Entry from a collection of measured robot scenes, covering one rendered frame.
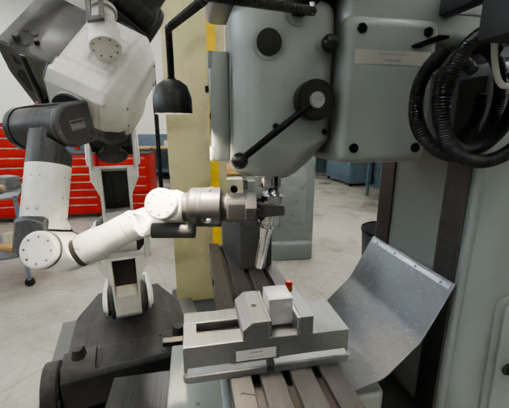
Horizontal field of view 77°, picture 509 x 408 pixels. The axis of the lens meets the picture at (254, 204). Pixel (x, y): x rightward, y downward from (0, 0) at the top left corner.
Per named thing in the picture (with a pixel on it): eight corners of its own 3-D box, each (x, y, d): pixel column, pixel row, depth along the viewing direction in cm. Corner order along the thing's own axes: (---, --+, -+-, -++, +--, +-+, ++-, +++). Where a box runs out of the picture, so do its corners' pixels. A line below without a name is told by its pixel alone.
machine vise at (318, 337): (183, 384, 62) (180, 334, 59) (184, 336, 76) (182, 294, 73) (350, 360, 68) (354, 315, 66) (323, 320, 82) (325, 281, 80)
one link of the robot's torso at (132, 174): (99, 249, 127) (86, 129, 120) (146, 244, 133) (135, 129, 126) (95, 261, 113) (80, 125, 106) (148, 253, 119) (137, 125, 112)
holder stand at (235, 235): (239, 269, 111) (239, 214, 106) (222, 248, 131) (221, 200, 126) (271, 265, 115) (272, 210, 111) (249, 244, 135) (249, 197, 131)
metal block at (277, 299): (268, 325, 67) (269, 300, 66) (262, 310, 73) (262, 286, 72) (292, 323, 68) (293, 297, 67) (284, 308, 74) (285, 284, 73)
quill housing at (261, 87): (235, 181, 59) (233, -15, 52) (224, 167, 79) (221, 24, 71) (332, 178, 63) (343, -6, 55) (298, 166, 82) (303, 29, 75)
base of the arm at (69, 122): (24, 163, 76) (-10, 121, 69) (57, 134, 85) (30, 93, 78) (78, 161, 73) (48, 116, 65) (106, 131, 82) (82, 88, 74)
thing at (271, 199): (258, 190, 72) (254, 215, 74) (269, 196, 69) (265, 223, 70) (274, 190, 75) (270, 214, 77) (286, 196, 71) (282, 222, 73)
